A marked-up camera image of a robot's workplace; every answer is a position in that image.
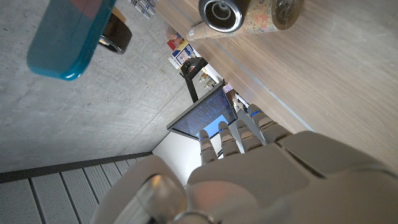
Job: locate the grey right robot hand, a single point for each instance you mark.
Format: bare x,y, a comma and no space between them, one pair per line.
143,7

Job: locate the black round lens object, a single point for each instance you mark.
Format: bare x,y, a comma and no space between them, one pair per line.
222,14

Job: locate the teal and orange toy airplane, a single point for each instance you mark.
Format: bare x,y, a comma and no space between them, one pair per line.
65,37

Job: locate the computer monitor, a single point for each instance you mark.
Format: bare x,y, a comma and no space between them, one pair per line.
202,115

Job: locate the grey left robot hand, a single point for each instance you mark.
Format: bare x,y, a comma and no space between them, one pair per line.
280,180

